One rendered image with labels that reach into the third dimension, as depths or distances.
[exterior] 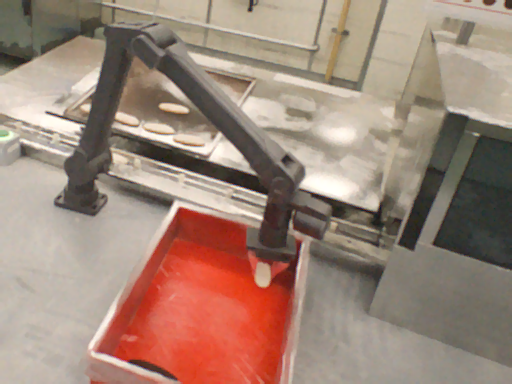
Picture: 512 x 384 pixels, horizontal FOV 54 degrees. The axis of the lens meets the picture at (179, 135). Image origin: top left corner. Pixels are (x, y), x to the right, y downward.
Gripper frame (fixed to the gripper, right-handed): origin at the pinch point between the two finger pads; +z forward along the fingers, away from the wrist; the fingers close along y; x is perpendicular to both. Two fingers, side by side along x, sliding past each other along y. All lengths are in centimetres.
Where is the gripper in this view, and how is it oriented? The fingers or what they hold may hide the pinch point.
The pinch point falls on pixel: (263, 272)
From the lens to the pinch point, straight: 114.1
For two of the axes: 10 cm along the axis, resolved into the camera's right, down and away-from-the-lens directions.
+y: 9.8, 1.6, -0.8
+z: -1.1, 8.8, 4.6
